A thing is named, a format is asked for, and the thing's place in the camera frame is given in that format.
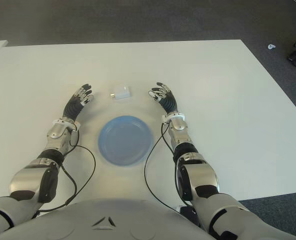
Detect grey robot torso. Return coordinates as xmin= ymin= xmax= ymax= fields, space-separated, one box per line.
xmin=0 ymin=198 xmax=213 ymax=240

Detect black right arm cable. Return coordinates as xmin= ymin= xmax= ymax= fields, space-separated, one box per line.
xmin=144 ymin=121 xmax=196 ymax=216

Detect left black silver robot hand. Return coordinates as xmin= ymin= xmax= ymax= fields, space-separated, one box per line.
xmin=62 ymin=83 xmax=94 ymax=124

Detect blue plastic plate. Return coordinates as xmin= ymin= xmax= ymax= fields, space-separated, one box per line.
xmin=98 ymin=114 xmax=154 ymax=166

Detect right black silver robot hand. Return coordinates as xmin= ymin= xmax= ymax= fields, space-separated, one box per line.
xmin=148 ymin=81 xmax=180 ymax=116

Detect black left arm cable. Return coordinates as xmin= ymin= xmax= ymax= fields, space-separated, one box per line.
xmin=34 ymin=128 xmax=97 ymax=217

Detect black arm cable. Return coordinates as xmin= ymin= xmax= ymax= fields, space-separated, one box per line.
xmin=144 ymin=121 xmax=196 ymax=216
xmin=34 ymin=128 xmax=97 ymax=217

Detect white wall charger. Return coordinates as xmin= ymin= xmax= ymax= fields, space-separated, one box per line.
xmin=109 ymin=84 xmax=131 ymax=101

